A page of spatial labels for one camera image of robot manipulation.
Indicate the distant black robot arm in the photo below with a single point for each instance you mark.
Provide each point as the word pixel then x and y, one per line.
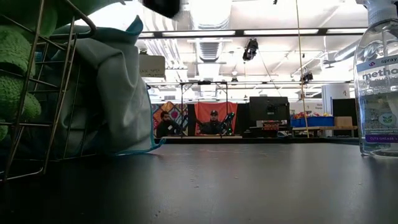
pixel 229 119

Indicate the blue storage bin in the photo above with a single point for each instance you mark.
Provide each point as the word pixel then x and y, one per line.
pixel 311 122

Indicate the dark equipment under monitor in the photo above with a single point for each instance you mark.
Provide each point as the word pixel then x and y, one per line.
pixel 270 126

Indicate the black hanging camera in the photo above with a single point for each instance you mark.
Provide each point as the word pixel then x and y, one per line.
pixel 250 51

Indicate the green microfiber towel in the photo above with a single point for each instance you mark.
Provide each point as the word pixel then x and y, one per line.
pixel 15 96
pixel 18 12
pixel 14 49

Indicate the black monitor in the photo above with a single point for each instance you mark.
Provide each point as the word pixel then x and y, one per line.
pixel 258 105

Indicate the white column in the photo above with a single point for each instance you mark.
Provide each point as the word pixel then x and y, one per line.
pixel 335 93

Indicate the black overhead light bar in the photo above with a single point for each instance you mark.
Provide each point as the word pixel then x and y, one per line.
pixel 199 33

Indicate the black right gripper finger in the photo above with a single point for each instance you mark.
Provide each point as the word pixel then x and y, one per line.
pixel 161 7

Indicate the black panel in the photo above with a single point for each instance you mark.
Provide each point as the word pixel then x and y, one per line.
pixel 345 107

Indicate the white ceiling pipe bundle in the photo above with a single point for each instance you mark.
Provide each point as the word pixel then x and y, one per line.
pixel 164 43

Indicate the silver ventilation duct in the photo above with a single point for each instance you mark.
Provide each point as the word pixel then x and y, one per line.
pixel 210 49

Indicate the person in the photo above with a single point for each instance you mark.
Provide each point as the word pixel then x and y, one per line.
pixel 213 126
pixel 168 127

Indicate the orange hanging cloth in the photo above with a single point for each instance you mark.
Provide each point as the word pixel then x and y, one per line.
pixel 202 109

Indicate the clear spray bottle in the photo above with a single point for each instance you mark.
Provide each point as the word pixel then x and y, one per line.
pixel 376 93

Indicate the small black mounted camera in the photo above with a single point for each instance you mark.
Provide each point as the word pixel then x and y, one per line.
pixel 307 76

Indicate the cardboard box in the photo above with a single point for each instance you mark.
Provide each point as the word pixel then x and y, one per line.
pixel 343 121

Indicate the colourful patterned wall hanging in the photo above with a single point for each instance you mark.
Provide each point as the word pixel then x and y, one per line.
pixel 174 109

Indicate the light blue microfiber towel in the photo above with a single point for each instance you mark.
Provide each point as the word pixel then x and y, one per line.
pixel 124 93

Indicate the wooden table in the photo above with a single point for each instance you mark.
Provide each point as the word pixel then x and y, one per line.
pixel 323 127

